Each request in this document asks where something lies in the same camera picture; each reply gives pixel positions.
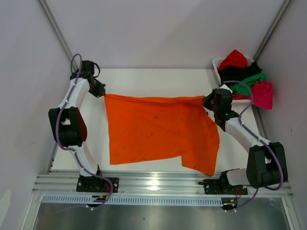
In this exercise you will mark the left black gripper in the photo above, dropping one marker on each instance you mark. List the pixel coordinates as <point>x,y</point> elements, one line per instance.
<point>100,91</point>

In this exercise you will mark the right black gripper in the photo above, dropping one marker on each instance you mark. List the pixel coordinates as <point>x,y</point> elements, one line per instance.
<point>207,101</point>

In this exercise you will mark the orange t shirt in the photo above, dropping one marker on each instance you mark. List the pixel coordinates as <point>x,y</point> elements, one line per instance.
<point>158,128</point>

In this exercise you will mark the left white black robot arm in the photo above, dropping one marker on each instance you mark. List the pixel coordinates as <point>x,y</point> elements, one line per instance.
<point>67,124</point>

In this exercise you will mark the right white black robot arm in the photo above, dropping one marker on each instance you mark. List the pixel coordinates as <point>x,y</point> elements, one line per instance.
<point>266,165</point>

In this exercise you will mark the green t shirt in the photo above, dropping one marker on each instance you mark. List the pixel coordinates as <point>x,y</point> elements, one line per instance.
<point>247,83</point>

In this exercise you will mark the black t shirt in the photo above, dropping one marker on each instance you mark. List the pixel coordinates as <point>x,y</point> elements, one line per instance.
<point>238,74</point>

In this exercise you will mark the magenta t shirt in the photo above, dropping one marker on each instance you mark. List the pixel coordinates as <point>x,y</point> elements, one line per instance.
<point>262,93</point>

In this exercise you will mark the red t shirt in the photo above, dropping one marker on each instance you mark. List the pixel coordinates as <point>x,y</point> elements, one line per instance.
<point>234,59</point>

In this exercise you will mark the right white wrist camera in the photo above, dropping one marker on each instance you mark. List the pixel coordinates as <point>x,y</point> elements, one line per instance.
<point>224,86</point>

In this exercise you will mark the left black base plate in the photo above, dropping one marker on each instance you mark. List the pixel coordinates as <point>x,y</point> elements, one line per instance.
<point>94,184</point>

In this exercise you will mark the aluminium mounting rail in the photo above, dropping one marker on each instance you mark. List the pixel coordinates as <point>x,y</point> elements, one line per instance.
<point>130,183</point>

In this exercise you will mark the slotted grey cable duct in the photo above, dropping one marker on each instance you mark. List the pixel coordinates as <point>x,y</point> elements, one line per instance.
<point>199,201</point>

